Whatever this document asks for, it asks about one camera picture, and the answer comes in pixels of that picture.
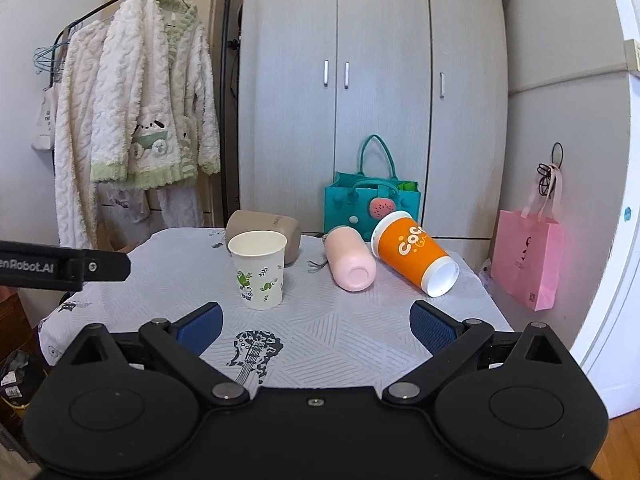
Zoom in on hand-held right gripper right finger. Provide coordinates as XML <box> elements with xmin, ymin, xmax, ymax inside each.
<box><xmin>382</xmin><ymin>300</ymin><xmax>576</xmax><ymax>405</ymax></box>

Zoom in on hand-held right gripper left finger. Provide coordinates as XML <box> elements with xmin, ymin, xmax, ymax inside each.
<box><xmin>60</xmin><ymin>301</ymin><xmax>251</xmax><ymax>406</ymax></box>

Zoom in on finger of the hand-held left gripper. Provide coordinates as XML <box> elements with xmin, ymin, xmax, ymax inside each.
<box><xmin>82</xmin><ymin>248</ymin><xmax>132</xmax><ymax>284</ymax></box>

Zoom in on orange paper cup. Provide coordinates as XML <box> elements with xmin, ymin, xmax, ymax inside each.
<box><xmin>370</xmin><ymin>211</ymin><xmax>459</xmax><ymax>297</ymax></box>

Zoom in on white green-print paper cup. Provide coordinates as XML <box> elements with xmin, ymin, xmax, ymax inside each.
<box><xmin>227</xmin><ymin>230</ymin><xmax>288</xmax><ymax>311</ymax></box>

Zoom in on white fleece pants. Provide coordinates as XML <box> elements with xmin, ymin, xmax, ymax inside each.
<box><xmin>97</xmin><ymin>182</ymin><xmax>206</xmax><ymax>233</ymax></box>

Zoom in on grey printed tablecloth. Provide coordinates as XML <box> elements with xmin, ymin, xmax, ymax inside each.
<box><xmin>37</xmin><ymin>227</ymin><xmax>516</xmax><ymax>393</ymax></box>

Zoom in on pink bottle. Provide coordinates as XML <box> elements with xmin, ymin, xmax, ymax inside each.
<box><xmin>306</xmin><ymin>226</ymin><xmax>377</xmax><ymax>292</ymax></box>

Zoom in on dark bag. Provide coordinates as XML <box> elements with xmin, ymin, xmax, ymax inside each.
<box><xmin>0</xmin><ymin>350</ymin><xmax>48</xmax><ymax>411</ymax></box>

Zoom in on pink shopping bag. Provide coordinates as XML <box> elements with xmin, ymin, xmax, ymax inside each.
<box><xmin>490</xmin><ymin>162</ymin><xmax>566</xmax><ymax>312</ymax></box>

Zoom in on beige box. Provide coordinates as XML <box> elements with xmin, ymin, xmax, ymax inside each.
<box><xmin>225</xmin><ymin>209</ymin><xmax>302</xmax><ymax>267</ymax></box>

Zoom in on white fleece robe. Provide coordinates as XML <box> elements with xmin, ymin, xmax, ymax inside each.
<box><xmin>52</xmin><ymin>20</ymin><xmax>117</xmax><ymax>251</ymax></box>

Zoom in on white cloth tote bag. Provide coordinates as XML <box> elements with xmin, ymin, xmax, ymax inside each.
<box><xmin>31</xmin><ymin>85</ymin><xmax>58</xmax><ymax>151</ymax></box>

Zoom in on teal felt tote bag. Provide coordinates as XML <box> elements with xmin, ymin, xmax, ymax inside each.
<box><xmin>324</xmin><ymin>134</ymin><xmax>422</xmax><ymax>237</ymax></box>

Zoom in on white green fleece jacket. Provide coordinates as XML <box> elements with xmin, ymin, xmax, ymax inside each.
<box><xmin>90</xmin><ymin>0</ymin><xmax>222</xmax><ymax>191</ymax></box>

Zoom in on blue clothes hangers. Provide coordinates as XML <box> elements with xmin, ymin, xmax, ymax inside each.
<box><xmin>34</xmin><ymin>42</ymin><xmax>66</xmax><ymax>75</ymax></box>

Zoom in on grey wardrobe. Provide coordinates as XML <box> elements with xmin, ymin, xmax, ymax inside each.
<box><xmin>235</xmin><ymin>0</ymin><xmax>510</xmax><ymax>241</ymax></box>

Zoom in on black clothes rack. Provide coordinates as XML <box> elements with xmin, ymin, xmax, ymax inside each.
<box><xmin>52</xmin><ymin>0</ymin><xmax>237</xmax><ymax>231</ymax></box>

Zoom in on white refrigerator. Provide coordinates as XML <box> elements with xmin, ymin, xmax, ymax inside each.
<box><xmin>502</xmin><ymin>0</ymin><xmax>640</xmax><ymax>421</ymax></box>

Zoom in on black hair ties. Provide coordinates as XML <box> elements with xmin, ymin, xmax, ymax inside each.
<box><xmin>537</xmin><ymin>142</ymin><xmax>565</xmax><ymax>196</ymax></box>

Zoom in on black cable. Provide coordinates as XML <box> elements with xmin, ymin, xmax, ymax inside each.
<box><xmin>227</xmin><ymin>5</ymin><xmax>244</xmax><ymax>106</ymax></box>

